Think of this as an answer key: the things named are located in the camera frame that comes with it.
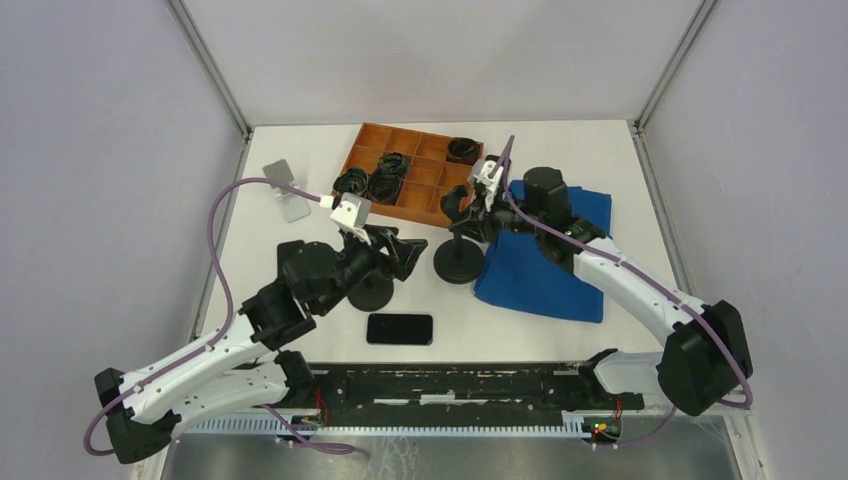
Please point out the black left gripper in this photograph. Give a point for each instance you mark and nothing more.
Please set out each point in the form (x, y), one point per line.
(407, 250)

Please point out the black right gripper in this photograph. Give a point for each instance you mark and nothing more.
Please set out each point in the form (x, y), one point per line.
(479, 223)

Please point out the black phone stand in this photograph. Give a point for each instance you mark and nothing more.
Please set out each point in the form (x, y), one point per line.
(373, 293)
(458, 261)

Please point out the blue cloth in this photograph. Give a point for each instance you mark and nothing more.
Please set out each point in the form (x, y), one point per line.
(516, 276)

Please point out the black phone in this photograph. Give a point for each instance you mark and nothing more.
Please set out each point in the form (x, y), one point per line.
(404, 329)
(494, 164)

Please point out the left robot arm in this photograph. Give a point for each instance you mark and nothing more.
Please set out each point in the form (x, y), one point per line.
(247, 362)

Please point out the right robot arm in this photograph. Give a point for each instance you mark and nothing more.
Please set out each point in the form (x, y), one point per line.
(704, 360)

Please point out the silver metal phone stand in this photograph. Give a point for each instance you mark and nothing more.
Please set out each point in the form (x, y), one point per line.
(293, 206)

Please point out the wooden compartment tray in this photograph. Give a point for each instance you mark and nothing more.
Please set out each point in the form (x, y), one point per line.
(430, 176)

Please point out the rolled tie back right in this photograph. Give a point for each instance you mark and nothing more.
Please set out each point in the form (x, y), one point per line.
(463, 150)

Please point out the rolled tie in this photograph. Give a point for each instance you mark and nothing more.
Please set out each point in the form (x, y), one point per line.
(384, 188)
(393, 164)
(353, 180)
(463, 150)

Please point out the rolled tie front centre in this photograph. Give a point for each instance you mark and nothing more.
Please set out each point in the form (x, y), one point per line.
(384, 188)

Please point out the rolled tie centre top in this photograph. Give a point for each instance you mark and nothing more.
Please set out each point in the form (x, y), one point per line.
(393, 164)

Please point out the rolled tie front left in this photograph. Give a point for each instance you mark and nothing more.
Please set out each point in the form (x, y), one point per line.
(353, 180)

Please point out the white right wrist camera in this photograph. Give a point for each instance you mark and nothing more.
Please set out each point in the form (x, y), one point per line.
(486, 180)

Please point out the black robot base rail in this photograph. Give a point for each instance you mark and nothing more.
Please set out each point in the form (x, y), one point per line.
(453, 394)

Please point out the white toothed cable duct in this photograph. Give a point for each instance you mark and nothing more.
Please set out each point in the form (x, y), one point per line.
(264, 423)

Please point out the aluminium frame post right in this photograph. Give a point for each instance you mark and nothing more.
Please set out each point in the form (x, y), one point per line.
(687, 41)

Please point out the aluminium frame post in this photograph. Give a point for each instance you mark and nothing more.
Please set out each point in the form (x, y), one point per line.
(201, 51)
(687, 41)

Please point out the aluminium frame post left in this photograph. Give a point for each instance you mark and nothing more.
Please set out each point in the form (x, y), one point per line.
(201, 51)

